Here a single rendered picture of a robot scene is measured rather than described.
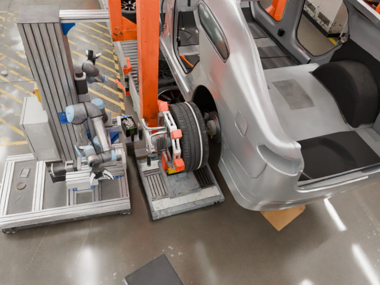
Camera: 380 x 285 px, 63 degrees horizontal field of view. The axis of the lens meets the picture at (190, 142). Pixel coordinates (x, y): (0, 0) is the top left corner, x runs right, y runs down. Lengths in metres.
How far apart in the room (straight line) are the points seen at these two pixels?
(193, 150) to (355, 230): 2.17
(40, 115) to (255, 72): 1.73
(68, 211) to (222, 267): 1.62
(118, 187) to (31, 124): 1.17
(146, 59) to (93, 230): 1.80
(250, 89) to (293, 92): 1.33
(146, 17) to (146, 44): 0.25
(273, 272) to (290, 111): 1.62
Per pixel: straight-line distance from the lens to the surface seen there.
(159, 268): 2.86
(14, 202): 3.58
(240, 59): 2.43
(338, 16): 7.26
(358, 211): 4.21
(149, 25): 2.76
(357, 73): 3.64
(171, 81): 4.24
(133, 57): 5.14
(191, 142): 2.68
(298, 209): 3.85
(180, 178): 3.44
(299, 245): 3.64
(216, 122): 3.03
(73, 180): 2.89
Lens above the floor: 3.03
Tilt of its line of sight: 47 degrees down
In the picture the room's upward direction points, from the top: 8 degrees clockwise
